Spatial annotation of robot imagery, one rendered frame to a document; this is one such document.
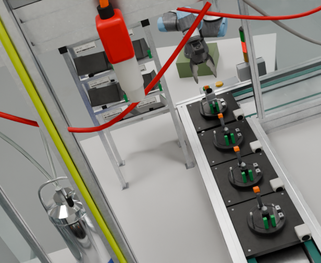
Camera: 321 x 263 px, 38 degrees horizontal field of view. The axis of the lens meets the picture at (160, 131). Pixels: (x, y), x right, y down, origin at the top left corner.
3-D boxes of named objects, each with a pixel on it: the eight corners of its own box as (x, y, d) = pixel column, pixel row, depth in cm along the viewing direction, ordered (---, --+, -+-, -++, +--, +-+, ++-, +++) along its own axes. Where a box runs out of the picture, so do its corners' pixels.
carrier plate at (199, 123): (186, 107, 241) (185, 104, 240) (230, 93, 240) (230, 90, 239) (197, 134, 222) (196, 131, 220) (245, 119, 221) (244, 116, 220)
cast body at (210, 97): (206, 99, 229) (202, 87, 225) (214, 96, 229) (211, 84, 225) (210, 108, 223) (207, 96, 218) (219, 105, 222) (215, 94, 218)
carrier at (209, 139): (198, 136, 221) (192, 116, 213) (246, 121, 220) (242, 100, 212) (211, 169, 201) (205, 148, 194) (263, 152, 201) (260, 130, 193)
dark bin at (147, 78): (135, 86, 225) (132, 71, 223) (161, 80, 223) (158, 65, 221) (125, 96, 198) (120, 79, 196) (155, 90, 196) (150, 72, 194)
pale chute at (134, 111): (119, 124, 239) (117, 116, 239) (143, 119, 237) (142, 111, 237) (101, 118, 211) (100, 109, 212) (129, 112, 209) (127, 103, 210)
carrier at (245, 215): (227, 211, 182) (221, 189, 174) (285, 192, 181) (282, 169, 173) (246, 260, 162) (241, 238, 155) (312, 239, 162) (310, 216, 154)
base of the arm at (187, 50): (186, 47, 288) (184, 33, 282) (210, 45, 283) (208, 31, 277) (182, 59, 277) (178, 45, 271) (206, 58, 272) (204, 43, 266)
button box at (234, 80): (200, 96, 254) (198, 87, 250) (237, 84, 254) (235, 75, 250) (204, 103, 248) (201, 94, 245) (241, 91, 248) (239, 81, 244)
